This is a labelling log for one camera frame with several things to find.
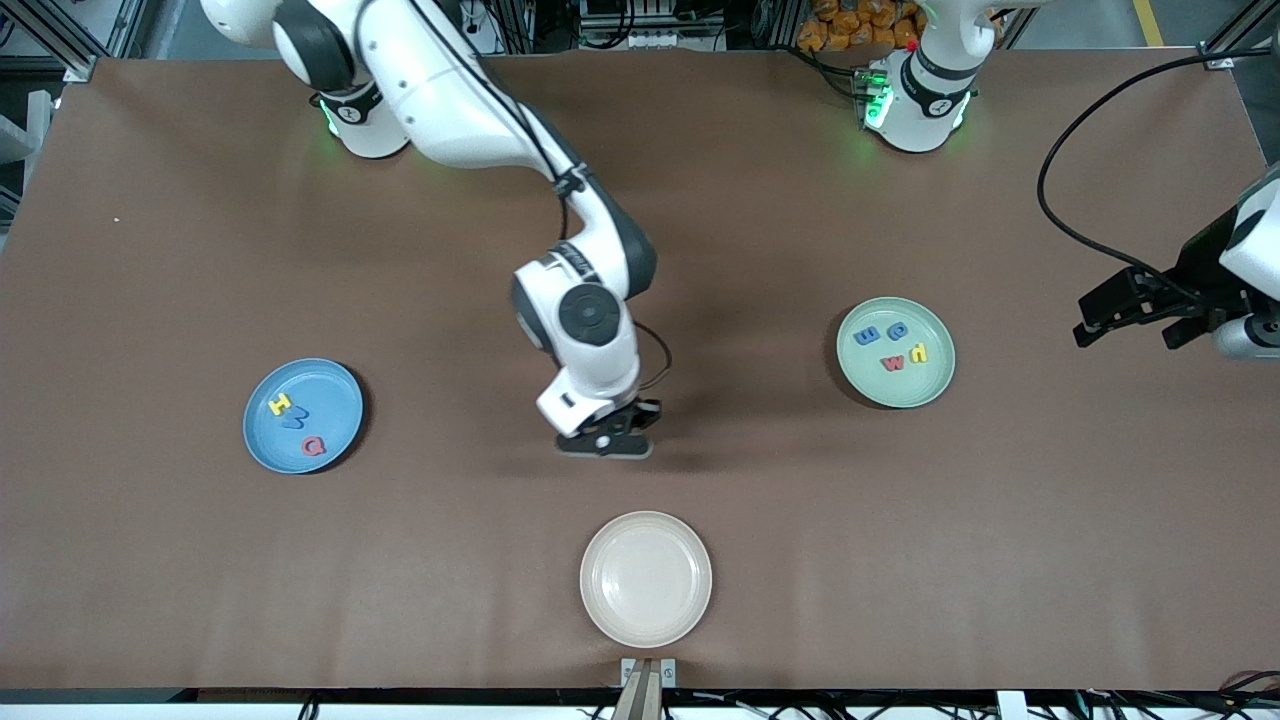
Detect beige plate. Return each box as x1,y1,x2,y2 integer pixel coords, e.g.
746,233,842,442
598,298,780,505
579,511,714,649

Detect green plate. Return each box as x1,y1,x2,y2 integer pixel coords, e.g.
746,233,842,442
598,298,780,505
836,296,957,410

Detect blue plate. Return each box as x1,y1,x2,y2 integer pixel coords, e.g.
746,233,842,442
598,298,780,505
243,358,365,475

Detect electronics rack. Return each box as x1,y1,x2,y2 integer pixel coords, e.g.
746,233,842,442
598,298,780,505
578,0,723,51

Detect orange bagged items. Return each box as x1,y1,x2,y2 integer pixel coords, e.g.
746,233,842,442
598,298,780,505
797,0,926,53

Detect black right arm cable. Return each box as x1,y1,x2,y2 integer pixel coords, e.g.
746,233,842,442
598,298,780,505
633,321,674,393

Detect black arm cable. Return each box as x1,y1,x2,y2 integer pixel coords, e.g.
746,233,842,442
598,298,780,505
1036,48,1280,306
633,321,674,393

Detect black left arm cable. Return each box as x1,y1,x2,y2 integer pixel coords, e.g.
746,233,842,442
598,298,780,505
1036,48,1280,306

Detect aluminium frame post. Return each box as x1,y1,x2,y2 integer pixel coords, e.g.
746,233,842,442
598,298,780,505
0,0,98,83
1200,0,1280,71

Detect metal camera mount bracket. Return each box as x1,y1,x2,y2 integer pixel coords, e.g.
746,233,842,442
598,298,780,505
620,657,678,720

